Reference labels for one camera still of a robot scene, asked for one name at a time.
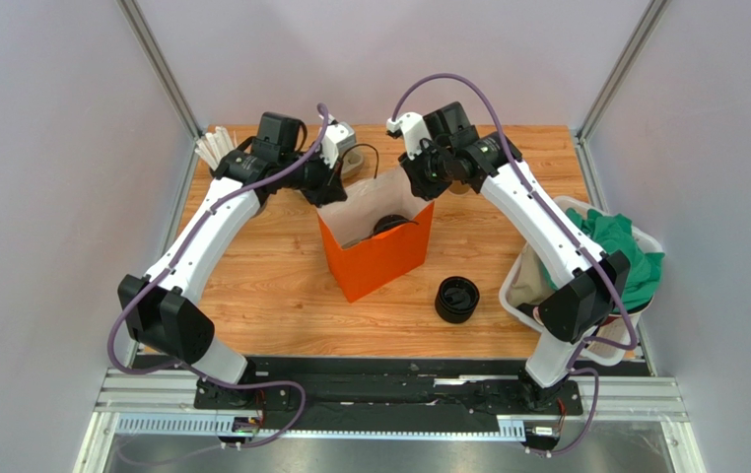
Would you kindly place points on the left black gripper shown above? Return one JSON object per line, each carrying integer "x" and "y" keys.
{"x": 330, "y": 189}

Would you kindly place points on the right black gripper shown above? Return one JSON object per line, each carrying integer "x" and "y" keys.
{"x": 419, "y": 181}

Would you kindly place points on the single black cup lid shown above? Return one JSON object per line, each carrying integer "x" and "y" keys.
{"x": 390, "y": 222}

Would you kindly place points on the orange paper bag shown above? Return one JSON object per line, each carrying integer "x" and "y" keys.
{"x": 360, "y": 262}

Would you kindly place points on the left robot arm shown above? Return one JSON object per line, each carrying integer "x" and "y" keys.
{"x": 160, "y": 309}

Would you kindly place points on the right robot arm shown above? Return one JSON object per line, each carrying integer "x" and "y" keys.
{"x": 589, "y": 281}

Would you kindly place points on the stack of black lids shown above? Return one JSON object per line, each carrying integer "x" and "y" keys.
{"x": 456, "y": 299}

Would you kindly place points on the white laundry basket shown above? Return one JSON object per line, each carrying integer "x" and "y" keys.
{"x": 613, "y": 328}

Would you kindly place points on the beige cloth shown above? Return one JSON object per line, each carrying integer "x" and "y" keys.
{"x": 530, "y": 285}

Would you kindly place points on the green cloth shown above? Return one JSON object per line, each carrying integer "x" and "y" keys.
{"x": 613, "y": 233}

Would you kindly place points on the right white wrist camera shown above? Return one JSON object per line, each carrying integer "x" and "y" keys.
{"x": 412, "y": 129}

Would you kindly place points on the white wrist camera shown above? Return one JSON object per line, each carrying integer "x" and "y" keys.
{"x": 412, "y": 129}
{"x": 338, "y": 138}

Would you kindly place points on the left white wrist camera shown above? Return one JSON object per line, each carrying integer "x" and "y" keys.
{"x": 338, "y": 138}

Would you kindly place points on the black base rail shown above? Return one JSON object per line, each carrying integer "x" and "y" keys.
{"x": 381, "y": 395}

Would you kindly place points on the left aluminium frame post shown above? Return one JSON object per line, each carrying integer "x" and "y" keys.
{"x": 136, "y": 19}

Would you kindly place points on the aluminium frame post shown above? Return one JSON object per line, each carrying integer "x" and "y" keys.
{"x": 136, "y": 19}
{"x": 633, "y": 47}

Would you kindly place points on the right aluminium frame post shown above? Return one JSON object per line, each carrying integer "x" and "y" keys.
{"x": 633, "y": 47}

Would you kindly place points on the aluminium front frame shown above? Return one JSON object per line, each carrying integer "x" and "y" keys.
{"x": 636, "y": 420}

